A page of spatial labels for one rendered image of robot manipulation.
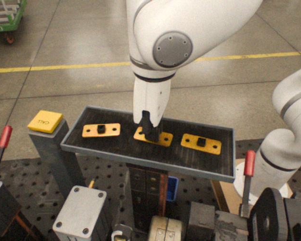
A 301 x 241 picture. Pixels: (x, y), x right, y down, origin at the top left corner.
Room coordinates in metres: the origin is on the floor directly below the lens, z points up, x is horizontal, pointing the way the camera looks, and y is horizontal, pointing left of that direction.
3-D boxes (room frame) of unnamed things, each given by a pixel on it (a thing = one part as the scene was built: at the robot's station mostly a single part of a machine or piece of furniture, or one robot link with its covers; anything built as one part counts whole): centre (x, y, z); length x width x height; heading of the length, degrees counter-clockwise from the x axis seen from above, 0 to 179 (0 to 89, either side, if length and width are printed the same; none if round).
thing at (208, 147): (0.35, -0.11, 1.17); 0.08 x 0.04 x 0.01; 72
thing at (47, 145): (0.42, 0.25, 0.92); 0.08 x 0.08 x 0.44; 77
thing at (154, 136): (0.34, 0.00, 1.20); 0.03 x 0.03 x 0.07; 72
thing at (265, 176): (0.47, -0.40, 0.88); 0.19 x 0.19 x 0.18
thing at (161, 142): (0.37, -0.01, 1.17); 0.08 x 0.04 x 0.01; 72
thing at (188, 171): (0.36, 0.00, 1.16); 0.37 x 0.14 x 0.02; 77
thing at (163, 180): (0.36, 0.00, 0.92); 0.10 x 0.08 x 0.45; 77
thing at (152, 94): (0.37, -0.01, 1.29); 0.10 x 0.07 x 0.11; 162
